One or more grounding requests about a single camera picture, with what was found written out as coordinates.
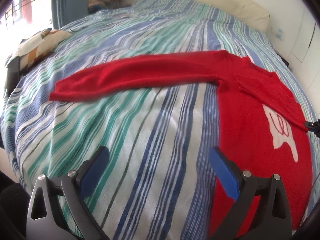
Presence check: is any red sweater with white bunny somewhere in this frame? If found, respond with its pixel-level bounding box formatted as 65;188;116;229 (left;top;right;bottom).
49;50;312;229

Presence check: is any white wardrobe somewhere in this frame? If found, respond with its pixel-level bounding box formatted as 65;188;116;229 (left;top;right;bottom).
288;9;320;112

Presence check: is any blue green striped bedspread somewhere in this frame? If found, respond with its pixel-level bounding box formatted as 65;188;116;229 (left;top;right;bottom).
1;0;316;239

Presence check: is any black chair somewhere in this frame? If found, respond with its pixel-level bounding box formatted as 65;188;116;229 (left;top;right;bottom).
5;56;20;96

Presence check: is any patterned cushion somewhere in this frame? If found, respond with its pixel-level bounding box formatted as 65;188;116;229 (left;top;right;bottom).
5;28;71;71

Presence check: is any red hanging garment outside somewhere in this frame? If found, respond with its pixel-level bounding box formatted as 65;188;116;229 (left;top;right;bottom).
21;0;32;24

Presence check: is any wall socket with blue plugs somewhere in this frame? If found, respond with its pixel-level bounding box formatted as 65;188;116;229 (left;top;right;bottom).
270;27;283;40

